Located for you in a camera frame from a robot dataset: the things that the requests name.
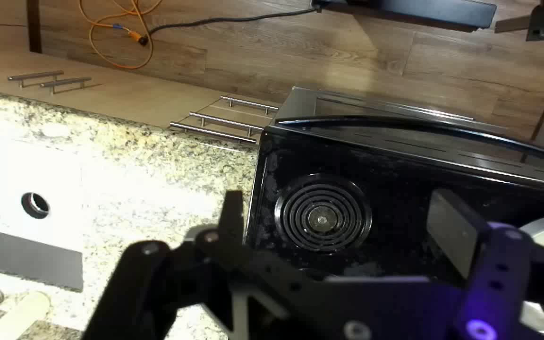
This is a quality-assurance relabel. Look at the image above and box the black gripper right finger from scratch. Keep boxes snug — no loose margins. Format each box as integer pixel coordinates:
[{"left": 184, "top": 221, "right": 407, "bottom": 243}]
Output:
[{"left": 426, "top": 187, "right": 544, "bottom": 340}]

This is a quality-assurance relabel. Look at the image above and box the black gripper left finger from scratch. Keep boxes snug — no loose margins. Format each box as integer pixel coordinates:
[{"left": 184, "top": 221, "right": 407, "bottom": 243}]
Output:
[{"left": 82, "top": 190, "right": 375, "bottom": 340}]

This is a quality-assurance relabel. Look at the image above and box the black electric stove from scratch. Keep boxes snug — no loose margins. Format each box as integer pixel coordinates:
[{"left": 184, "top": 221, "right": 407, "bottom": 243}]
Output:
[{"left": 246, "top": 83, "right": 544, "bottom": 340}]

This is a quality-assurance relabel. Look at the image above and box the black coil burner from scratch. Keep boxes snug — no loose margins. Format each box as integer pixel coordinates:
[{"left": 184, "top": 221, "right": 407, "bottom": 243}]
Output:
[{"left": 273, "top": 173, "right": 375, "bottom": 255}]

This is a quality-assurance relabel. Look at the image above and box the stainless steel sink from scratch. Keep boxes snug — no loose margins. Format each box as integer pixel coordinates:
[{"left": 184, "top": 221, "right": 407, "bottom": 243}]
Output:
[{"left": 0, "top": 153, "right": 88, "bottom": 294}]

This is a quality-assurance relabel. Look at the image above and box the wooden base cabinet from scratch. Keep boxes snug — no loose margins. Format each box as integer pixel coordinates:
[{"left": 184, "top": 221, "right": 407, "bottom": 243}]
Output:
[{"left": 0, "top": 45, "right": 282, "bottom": 147}]

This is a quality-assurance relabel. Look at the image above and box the white soap bottle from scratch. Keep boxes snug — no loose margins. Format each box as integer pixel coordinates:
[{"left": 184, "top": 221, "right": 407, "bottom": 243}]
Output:
[{"left": 0, "top": 290, "right": 54, "bottom": 340}]

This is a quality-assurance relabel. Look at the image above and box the silver bar cabinet handle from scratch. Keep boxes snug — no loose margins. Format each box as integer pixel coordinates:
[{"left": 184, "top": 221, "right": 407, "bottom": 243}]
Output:
[
  {"left": 169, "top": 120, "right": 260, "bottom": 147},
  {"left": 41, "top": 75, "right": 105, "bottom": 96},
  {"left": 220, "top": 94, "right": 282, "bottom": 115},
  {"left": 7, "top": 69, "right": 67, "bottom": 85},
  {"left": 190, "top": 109, "right": 269, "bottom": 134}
]

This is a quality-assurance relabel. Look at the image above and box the black floor cable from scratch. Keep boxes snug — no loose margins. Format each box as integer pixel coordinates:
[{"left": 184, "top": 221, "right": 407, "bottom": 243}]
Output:
[{"left": 146, "top": 3, "right": 326, "bottom": 41}]

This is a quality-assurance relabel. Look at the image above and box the orange cable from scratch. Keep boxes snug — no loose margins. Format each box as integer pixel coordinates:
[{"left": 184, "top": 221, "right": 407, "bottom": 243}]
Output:
[{"left": 78, "top": 0, "right": 165, "bottom": 71}]

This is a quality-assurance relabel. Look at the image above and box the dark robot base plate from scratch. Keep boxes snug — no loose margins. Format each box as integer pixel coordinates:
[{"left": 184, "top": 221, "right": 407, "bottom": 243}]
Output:
[{"left": 313, "top": 0, "right": 500, "bottom": 34}]

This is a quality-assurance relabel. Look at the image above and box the dark brown post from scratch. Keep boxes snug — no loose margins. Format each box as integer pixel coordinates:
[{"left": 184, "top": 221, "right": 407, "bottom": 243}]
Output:
[{"left": 25, "top": 0, "right": 44, "bottom": 54}]

